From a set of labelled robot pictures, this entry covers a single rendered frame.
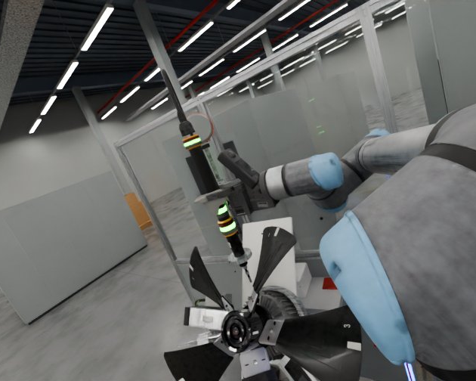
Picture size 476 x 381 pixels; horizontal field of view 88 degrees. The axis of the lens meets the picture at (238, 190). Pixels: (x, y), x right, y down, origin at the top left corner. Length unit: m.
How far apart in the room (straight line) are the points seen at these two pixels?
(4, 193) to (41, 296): 7.21
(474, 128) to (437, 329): 0.15
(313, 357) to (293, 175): 0.49
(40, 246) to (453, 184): 6.02
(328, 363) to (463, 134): 0.65
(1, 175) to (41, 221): 6.97
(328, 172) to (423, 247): 0.32
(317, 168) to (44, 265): 5.83
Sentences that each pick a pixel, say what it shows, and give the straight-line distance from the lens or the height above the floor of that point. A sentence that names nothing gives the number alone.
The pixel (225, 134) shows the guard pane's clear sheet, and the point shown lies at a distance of 1.45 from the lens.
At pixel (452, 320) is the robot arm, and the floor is 1.62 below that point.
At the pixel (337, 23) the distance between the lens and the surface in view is 1.25.
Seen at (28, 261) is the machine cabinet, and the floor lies 1.02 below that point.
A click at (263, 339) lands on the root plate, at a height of 1.18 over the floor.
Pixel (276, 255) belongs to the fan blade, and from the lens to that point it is 0.84.
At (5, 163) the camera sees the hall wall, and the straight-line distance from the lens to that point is 12.98.
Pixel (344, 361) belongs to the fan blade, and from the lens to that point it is 0.79.
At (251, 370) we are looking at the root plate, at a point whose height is 1.11.
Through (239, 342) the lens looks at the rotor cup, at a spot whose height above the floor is 1.20.
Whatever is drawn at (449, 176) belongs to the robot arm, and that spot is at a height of 1.70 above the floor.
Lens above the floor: 1.79
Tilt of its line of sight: 12 degrees down
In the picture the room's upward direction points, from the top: 22 degrees counter-clockwise
